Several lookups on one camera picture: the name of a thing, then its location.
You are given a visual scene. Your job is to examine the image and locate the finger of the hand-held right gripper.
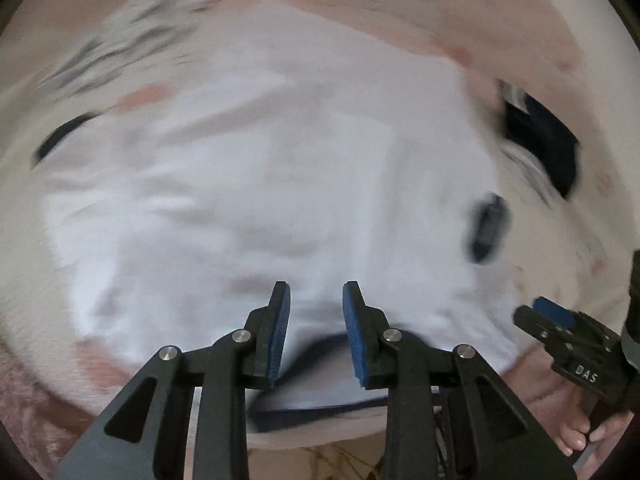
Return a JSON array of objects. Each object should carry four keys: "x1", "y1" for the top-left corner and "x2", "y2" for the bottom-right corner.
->
[
  {"x1": 531, "y1": 296, "x2": 582, "y2": 330},
  {"x1": 513, "y1": 305, "x2": 562, "y2": 358}
]

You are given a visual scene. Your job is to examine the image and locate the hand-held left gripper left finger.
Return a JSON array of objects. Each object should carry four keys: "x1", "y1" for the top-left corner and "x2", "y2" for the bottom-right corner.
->
[{"x1": 55, "y1": 281, "x2": 292, "y2": 480}]

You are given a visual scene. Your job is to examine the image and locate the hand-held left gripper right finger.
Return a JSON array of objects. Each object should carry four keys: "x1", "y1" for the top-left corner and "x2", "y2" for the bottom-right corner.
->
[{"x1": 342, "y1": 281, "x2": 578, "y2": 480}]

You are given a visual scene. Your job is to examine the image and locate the white t-shirt with dark collar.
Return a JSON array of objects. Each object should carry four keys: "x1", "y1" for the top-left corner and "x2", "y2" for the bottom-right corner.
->
[{"x1": 35, "y1": 0, "x2": 526, "y2": 436}]

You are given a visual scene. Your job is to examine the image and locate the person's right hand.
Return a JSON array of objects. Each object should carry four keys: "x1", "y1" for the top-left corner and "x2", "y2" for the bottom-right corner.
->
[{"x1": 556, "y1": 391, "x2": 638, "y2": 462}]

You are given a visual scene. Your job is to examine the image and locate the folded dark garment white stripes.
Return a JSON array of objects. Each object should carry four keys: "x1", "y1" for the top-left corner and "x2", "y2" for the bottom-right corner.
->
[{"x1": 500, "y1": 85, "x2": 583, "y2": 198}]

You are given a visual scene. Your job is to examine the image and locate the pink fluffy blanket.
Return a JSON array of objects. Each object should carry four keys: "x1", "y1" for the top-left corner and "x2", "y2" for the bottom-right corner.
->
[{"x1": 0, "y1": 345, "x2": 640, "y2": 480}]

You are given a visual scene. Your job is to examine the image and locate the cat-print bed sheet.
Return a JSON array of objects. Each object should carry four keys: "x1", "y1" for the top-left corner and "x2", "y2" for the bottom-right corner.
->
[{"x1": 0, "y1": 0, "x2": 640, "y2": 456}]

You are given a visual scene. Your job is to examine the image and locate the grey patterned crumpled cloth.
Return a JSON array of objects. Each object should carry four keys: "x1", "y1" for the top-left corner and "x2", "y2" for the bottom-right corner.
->
[{"x1": 40, "y1": 0, "x2": 211, "y2": 96}]

